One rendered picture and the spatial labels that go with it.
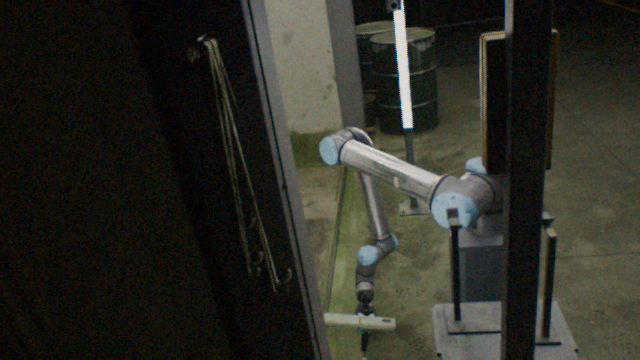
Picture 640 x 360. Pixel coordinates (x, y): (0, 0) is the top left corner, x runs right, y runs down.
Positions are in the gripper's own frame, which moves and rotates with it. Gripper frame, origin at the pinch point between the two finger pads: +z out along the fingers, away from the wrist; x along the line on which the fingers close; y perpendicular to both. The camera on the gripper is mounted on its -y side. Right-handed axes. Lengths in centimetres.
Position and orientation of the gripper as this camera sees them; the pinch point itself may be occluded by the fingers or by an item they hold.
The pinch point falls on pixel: (366, 328)
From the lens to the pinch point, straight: 222.3
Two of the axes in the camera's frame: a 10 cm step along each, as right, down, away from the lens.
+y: -0.4, 8.0, 5.9
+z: -0.6, 5.9, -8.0
